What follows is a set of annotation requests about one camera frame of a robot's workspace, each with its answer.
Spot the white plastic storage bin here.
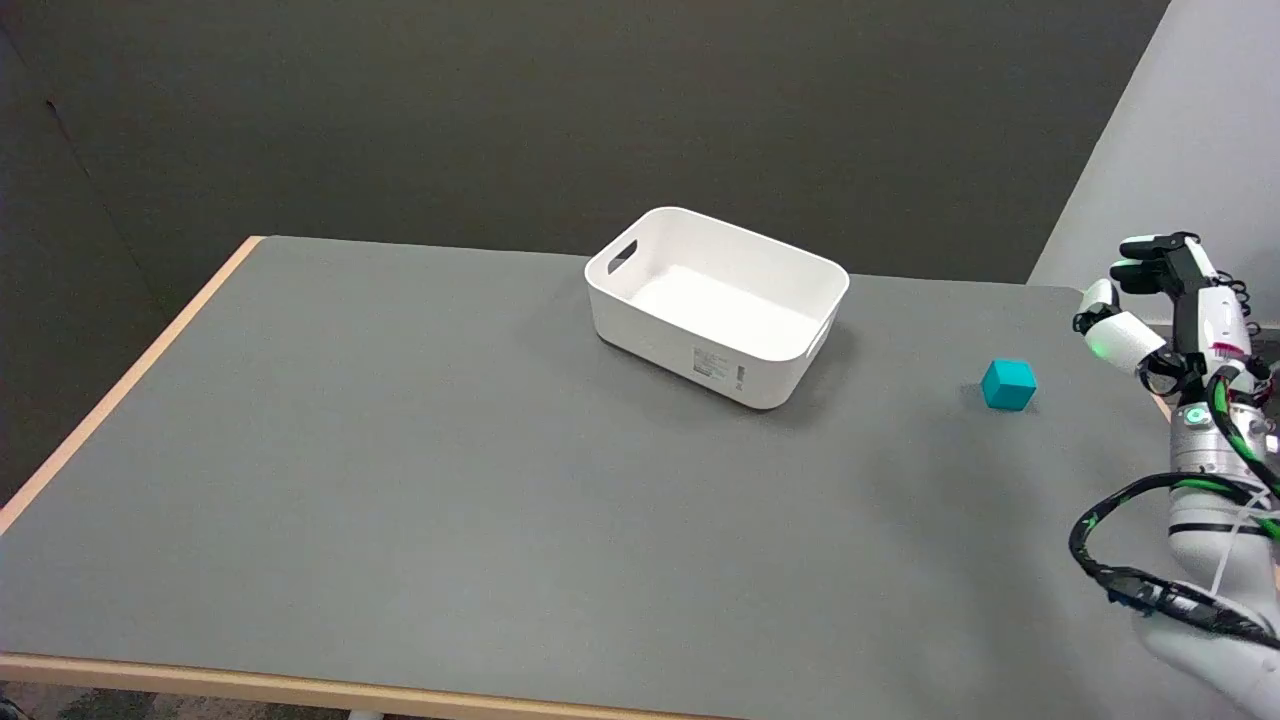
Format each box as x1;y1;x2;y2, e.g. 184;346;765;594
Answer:
584;206;851;411

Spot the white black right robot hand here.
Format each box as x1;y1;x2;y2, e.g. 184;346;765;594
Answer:
1072;232;1275;405

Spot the black green cable loop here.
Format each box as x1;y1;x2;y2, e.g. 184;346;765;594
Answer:
1068;366;1280;649

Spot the blue wooden cube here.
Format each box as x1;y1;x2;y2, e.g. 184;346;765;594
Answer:
980;359;1038;412

